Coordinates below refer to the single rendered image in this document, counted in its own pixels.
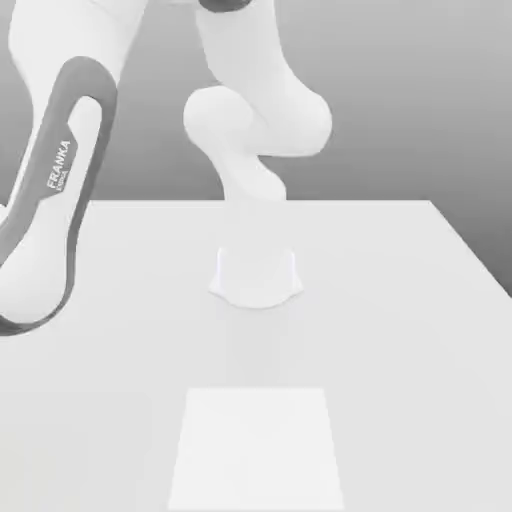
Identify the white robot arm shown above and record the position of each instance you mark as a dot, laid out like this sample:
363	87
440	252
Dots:
256	120

